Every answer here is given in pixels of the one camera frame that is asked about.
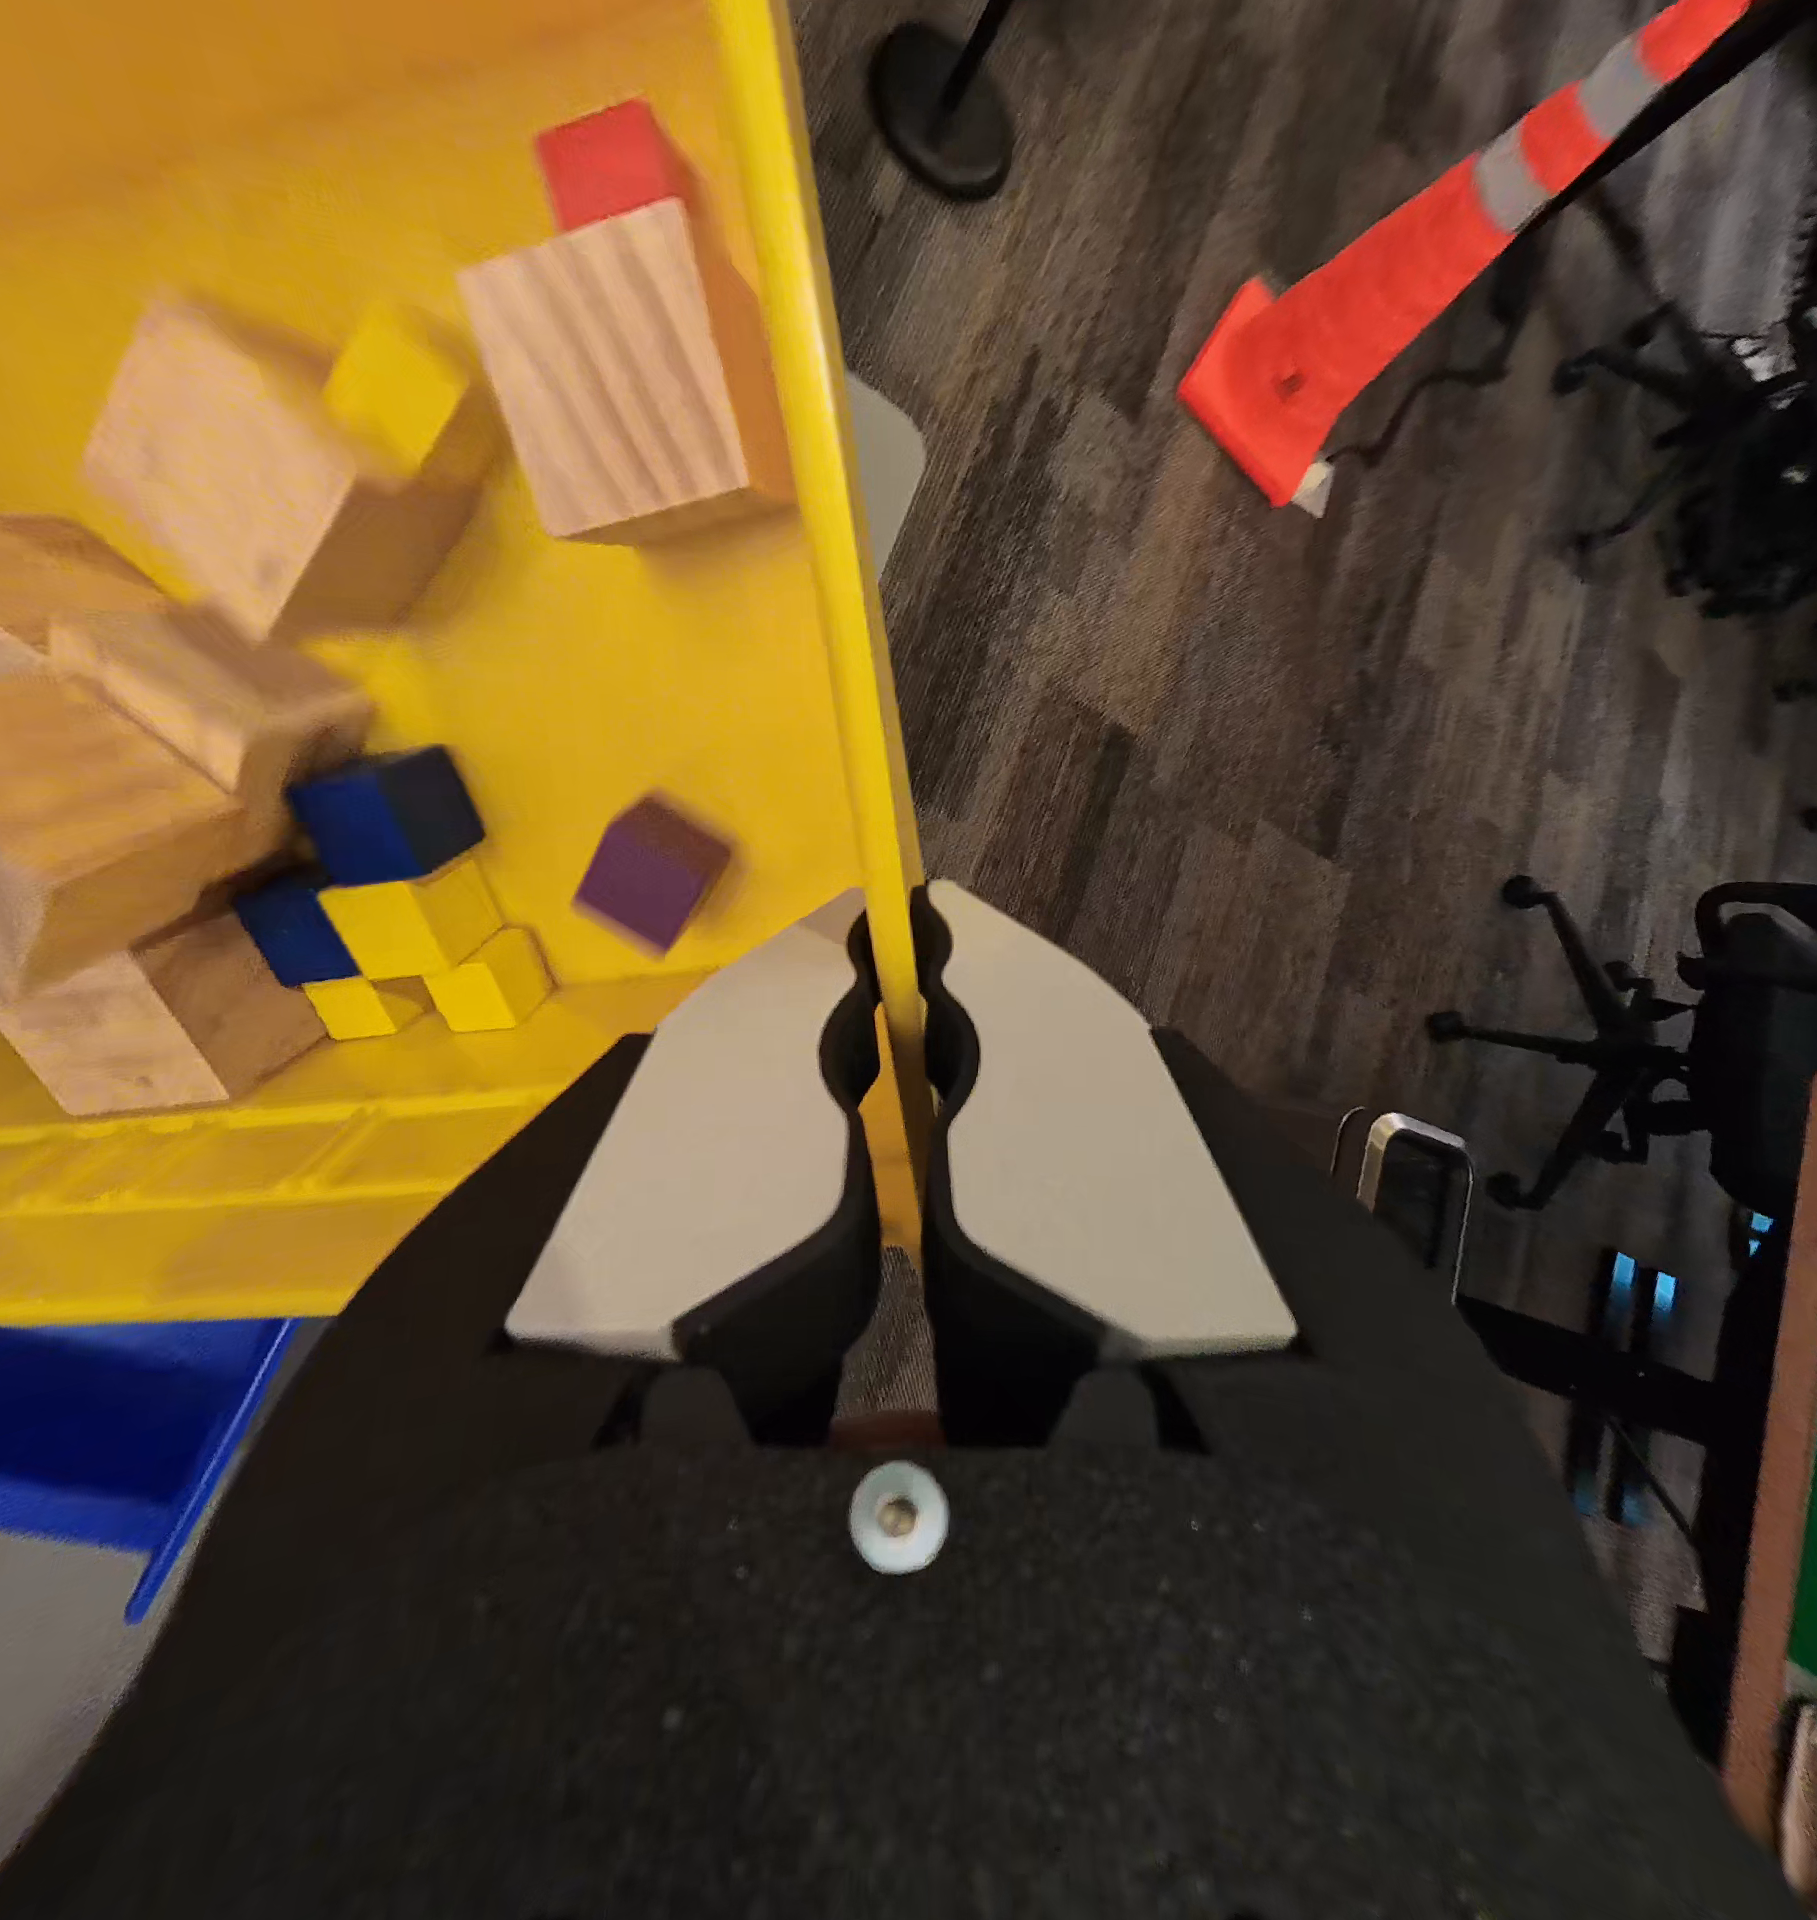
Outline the orange traffic cone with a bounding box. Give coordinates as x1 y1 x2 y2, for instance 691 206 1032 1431
1175 0 1752 521

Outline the yellow plastic bin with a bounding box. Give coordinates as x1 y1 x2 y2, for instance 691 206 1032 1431
0 0 941 1331

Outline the blue plastic bin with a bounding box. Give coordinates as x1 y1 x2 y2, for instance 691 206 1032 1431
0 1318 305 1629

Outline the black round stand base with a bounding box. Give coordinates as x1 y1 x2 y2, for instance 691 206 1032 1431
867 0 1021 204

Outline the black tripod stand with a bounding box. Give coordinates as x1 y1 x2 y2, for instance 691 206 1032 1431
1492 0 1817 231

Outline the pile of wooden cubes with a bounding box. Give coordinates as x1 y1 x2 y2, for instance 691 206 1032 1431
0 96 794 1118

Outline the black office chair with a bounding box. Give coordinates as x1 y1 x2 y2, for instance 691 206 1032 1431
1425 873 1817 1213
1555 151 1817 619

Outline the black waste bin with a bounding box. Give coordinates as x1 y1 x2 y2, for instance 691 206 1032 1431
1336 1108 1481 1311

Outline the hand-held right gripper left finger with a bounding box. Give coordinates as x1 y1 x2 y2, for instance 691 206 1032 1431
502 887 883 1368

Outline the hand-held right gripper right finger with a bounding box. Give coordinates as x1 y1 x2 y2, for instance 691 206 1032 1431
909 881 1301 1374

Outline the wooden office desk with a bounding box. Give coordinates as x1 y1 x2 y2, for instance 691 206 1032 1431
1722 1068 1817 1851

